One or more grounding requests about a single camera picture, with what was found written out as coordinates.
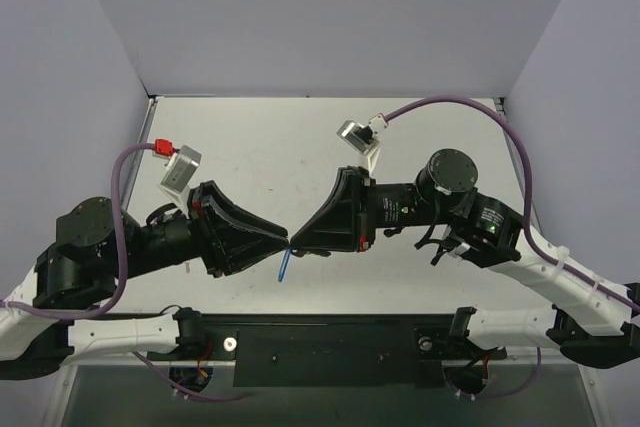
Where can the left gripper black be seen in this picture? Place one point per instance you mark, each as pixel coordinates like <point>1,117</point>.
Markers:
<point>201,229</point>

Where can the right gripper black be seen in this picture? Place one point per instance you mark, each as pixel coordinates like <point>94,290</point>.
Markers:
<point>364,209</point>

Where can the blue key tag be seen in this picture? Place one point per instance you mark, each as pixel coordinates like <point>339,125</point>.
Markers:
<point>284,265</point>

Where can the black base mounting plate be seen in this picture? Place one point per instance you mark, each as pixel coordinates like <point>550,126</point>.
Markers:
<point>332,350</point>

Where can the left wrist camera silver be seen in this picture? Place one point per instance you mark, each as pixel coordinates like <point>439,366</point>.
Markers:
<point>179,171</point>

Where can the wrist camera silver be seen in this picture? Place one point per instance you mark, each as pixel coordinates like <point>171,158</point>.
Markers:
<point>179,171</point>
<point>365,139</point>

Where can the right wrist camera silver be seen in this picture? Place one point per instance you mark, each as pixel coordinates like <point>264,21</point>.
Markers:
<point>365,139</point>

